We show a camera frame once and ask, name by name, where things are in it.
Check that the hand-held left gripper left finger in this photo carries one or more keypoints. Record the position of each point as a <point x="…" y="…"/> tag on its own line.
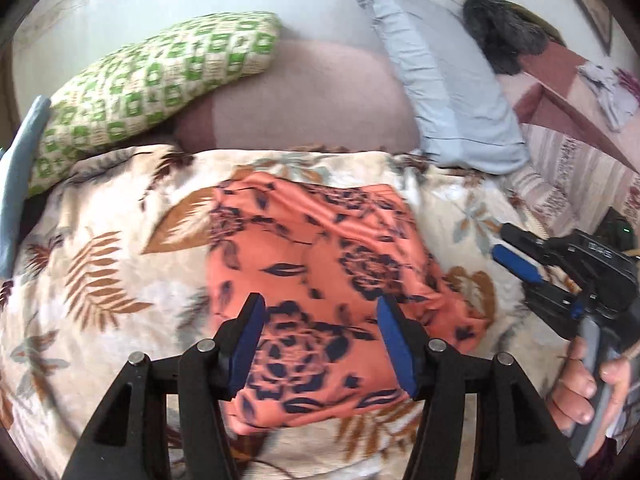
<point x="247" y="345"/>

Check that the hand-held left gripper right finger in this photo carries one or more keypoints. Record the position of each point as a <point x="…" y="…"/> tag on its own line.
<point x="397" y="350"/>

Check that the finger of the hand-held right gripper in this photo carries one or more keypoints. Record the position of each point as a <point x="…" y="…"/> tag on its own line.
<point x="550" y="307"/>
<point x="517" y="262"/>

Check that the orange floral shirt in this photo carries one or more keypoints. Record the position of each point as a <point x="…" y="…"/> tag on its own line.
<point x="310" y="270"/>

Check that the person's right hand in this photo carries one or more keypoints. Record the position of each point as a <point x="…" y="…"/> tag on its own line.
<point x="572" y="395"/>

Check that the striped bed sheet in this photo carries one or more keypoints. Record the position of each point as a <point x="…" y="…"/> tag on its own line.
<point x="575" y="175"/>

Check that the leaf print quilt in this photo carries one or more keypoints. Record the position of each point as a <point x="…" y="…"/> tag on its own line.
<point x="100" y="270"/>

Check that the maroon and pink blanket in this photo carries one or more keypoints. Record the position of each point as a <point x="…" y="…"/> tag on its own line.
<point x="550" y="90"/>

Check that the blue-grey pillow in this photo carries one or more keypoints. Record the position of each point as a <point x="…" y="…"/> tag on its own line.
<point x="450" y="100"/>

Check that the white cloth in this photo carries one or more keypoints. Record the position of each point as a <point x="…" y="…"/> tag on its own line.
<point x="607" y="95"/>

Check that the dark furry cloth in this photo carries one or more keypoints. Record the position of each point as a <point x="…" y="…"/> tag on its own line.
<point x="500" y="30"/>

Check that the olive cloth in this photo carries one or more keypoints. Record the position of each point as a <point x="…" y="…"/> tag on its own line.
<point x="539" y="16"/>

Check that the mauve bed sheet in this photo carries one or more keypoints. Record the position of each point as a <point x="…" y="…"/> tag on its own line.
<point x="310" y="100"/>

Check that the green checkered pillow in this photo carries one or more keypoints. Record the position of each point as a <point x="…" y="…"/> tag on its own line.
<point x="140" y="85"/>

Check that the light blue garment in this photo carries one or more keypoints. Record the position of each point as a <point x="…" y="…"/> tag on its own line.
<point x="20" y="175"/>

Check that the framed wall picture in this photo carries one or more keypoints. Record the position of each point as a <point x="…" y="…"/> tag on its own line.
<point x="595" y="10"/>

